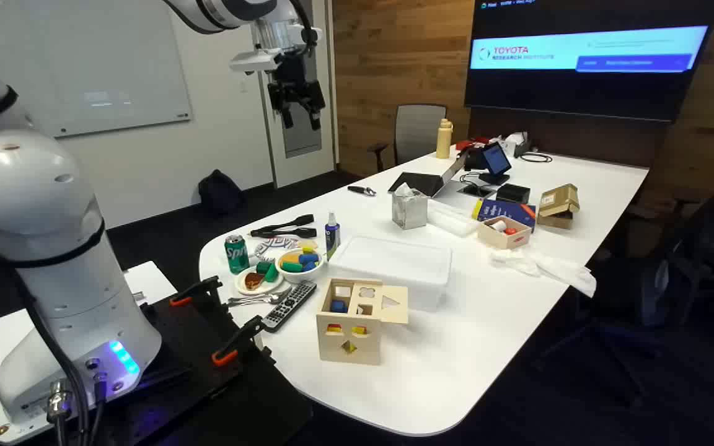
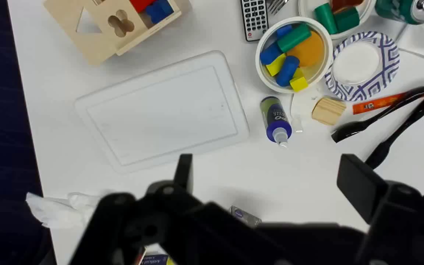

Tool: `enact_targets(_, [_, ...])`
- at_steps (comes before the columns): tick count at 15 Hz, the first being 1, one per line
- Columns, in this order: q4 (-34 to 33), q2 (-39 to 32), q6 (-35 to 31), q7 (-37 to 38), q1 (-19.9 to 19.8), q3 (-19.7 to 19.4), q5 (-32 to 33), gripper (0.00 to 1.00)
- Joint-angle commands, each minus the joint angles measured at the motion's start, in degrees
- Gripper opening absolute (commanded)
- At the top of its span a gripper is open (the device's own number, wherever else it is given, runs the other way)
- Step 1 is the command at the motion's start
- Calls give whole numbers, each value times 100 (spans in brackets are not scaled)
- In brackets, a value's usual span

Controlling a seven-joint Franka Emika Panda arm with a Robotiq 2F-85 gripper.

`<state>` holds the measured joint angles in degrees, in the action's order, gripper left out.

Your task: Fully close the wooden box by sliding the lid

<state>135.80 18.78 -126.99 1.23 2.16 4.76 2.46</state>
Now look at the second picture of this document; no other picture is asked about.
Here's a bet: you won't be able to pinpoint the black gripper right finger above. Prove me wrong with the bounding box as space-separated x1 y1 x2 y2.
337 154 424 265

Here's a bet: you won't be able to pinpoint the black plastic tongs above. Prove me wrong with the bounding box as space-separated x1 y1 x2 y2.
329 78 424 171

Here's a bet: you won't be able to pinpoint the green soda can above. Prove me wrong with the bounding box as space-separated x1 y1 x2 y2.
375 0 424 25

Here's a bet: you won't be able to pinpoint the white bowl with food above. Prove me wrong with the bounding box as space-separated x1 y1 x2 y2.
297 0 375 39

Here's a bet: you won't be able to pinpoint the small wooden block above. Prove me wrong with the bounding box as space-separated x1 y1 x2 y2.
310 97 345 125

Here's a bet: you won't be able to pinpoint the blue glue bottle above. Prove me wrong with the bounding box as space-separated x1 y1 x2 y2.
259 95 291 144

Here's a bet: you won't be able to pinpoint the grey remote control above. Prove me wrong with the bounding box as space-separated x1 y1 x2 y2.
239 0 269 41

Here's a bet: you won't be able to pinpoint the white bowl of toy blocks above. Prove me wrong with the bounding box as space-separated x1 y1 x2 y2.
254 16 332 94

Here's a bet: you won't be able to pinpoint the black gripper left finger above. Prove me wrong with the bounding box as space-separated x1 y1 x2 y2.
69 151 291 265

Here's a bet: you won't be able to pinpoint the wooden shape sorter box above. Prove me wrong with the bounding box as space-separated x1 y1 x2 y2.
44 0 189 65

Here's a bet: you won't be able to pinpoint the crumpled white tissue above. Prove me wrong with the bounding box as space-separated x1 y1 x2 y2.
24 193 100 229

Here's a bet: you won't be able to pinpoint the blue patterned paper plate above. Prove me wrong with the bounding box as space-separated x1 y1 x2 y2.
323 31 400 101

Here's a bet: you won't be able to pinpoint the orange ruler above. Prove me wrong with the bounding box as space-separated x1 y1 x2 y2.
351 87 424 115

